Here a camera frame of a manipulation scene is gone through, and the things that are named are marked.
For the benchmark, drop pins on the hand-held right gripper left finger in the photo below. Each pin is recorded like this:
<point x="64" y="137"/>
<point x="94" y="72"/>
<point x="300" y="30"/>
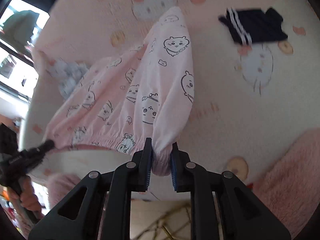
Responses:
<point x="149" y="165"/>

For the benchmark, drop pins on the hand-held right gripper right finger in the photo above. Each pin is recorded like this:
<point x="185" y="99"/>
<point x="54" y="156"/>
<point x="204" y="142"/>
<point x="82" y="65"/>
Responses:
<point x="174" y="172"/>

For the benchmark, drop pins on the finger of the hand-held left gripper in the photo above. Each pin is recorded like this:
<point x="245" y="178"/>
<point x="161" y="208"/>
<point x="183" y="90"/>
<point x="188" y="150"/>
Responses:
<point x="46" y="147"/>

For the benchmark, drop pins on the pink printed pants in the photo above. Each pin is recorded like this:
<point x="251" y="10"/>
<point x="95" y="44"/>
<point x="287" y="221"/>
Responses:
<point x="150" y="80"/>

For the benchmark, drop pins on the person's left hand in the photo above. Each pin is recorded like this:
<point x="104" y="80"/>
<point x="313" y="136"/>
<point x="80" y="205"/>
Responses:
<point x="30" y="197"/>

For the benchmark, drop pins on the light blue printed garment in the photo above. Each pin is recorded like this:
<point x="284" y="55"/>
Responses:
<point x="66" y="76"/>

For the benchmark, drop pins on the cat printed blanket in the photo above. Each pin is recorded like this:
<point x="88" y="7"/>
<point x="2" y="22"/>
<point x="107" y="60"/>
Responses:
<point x="225" y="105"/>

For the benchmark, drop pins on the window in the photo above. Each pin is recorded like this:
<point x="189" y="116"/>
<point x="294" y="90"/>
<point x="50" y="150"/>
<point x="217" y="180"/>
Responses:
<point x="17" y="42"/>

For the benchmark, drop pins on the pink fluffy blanket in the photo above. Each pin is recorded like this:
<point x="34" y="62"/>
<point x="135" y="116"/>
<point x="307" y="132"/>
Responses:
<point x="287" y="180"/>

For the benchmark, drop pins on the dark striped shorts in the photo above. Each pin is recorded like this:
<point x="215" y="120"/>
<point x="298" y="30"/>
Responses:
<point x="255" y="26"/>

